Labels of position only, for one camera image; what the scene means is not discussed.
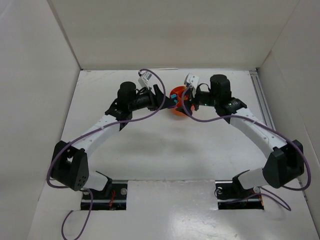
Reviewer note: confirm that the orange round divided container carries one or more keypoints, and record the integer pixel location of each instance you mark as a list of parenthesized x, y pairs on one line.
[(178, 91)]

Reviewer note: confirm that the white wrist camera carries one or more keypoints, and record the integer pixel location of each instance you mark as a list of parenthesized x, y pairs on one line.
[(192, 82), (144, 79)]

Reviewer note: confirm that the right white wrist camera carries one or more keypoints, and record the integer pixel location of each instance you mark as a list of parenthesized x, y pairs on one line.
[(192, 82)]

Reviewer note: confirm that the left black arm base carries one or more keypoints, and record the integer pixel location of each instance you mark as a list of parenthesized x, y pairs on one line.
[(116, 200)]

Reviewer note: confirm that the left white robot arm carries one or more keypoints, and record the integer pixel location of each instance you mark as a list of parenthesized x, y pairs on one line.
[(70, 161)]

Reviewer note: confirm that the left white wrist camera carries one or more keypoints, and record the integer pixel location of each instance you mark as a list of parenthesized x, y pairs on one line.
[(144, 79)]

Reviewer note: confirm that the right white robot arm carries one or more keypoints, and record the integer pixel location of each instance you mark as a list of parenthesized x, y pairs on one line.
[(285, 160)]

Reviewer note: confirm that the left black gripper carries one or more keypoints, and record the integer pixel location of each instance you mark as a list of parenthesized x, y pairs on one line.
[(155, 96)]

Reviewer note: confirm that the aluminium rail right side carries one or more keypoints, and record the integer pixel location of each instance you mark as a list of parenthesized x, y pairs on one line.
[(268, 120)]

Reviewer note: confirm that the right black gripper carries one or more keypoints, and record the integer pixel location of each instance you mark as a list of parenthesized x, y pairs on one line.
[(194, 99)]

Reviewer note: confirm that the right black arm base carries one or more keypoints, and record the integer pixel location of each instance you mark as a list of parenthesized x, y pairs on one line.
[(229, 199)]

